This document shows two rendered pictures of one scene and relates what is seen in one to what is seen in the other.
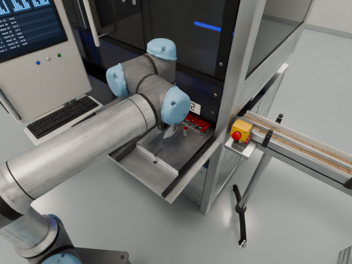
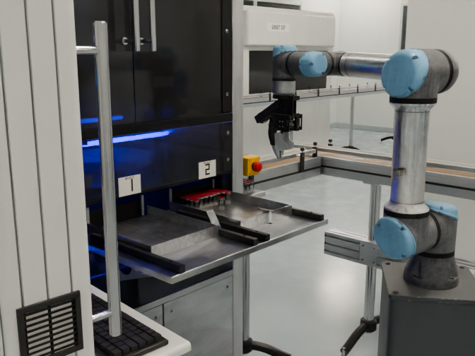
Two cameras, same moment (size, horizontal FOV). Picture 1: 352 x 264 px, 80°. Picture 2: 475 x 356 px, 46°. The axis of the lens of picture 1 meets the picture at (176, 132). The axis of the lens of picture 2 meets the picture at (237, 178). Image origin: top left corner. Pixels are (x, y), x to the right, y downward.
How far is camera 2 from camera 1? 1.97 m
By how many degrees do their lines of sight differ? 78
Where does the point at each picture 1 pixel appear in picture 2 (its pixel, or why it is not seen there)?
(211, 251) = not seen: outside the picture
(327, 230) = (273, 305)
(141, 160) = (266, 229)
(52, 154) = not seen: hidden behind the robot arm
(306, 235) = (279, 320)
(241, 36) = (238, 60)
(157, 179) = (298, 222)
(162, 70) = not seen: hidden behind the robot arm
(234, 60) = (237, 84)
